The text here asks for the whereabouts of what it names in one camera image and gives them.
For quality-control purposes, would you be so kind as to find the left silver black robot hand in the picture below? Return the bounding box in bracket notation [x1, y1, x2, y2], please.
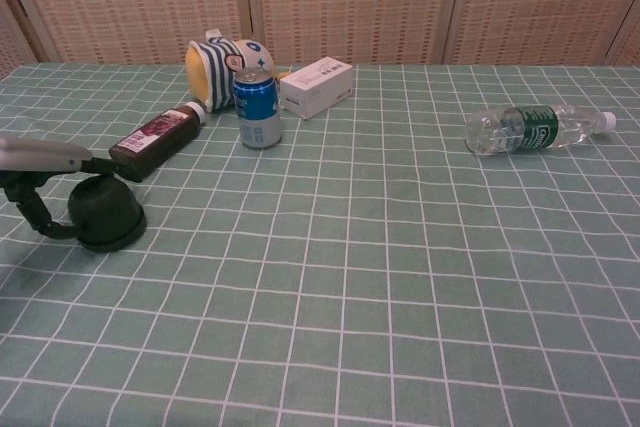
[0, 136, 144, 241]

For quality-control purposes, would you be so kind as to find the upside-down black plastic bowl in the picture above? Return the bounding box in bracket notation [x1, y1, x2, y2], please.
[67, 173, 148, 254]

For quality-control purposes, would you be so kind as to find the dark juice bottle white cap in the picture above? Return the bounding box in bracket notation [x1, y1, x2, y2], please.
[109, 100, 209, 183]

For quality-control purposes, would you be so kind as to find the striped yellow plush toy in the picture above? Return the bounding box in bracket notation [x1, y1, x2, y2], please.
[184, 30, 279, 114]

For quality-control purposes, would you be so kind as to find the blue silver drink can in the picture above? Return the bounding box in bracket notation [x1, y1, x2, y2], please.
[233, 66, 283, 150]

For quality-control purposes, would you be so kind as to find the white cardboard box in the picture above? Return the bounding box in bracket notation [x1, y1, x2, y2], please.
[279, 56, 354, 121]

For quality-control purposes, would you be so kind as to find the green checked tablecloth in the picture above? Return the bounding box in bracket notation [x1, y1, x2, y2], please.
[0, 62, 640, 427]

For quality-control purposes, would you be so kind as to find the woven folding screen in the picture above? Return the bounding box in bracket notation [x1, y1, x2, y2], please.
[0, 0, 640, 79]

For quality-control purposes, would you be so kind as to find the clear water bottle green label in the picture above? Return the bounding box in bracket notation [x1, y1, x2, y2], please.
[465, 104, 618, 157]

